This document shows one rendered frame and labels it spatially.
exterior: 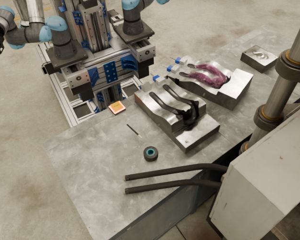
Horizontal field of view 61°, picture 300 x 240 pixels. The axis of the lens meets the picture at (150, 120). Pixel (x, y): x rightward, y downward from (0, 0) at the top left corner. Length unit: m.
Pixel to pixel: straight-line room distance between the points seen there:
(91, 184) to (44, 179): 1.13
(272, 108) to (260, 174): 0.38
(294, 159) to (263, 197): 0.13
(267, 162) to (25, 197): 2.11
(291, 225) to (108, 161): 0.95
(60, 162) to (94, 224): 0.41
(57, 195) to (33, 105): 1.17
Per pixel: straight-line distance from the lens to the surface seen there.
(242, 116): 1.67
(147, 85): 1.62
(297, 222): 1.44
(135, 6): 1.79
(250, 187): 0.66
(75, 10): 1.86
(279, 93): 0.94
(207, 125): 1.50
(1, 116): 3.17
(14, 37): 1.46
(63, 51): 1.73
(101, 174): 1.42
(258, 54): 2.08
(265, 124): 1.02
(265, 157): 0.69
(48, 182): 2.46
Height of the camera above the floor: 2.03
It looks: 51 degrees down
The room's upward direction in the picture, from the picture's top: 4 degrees counter-clockwise
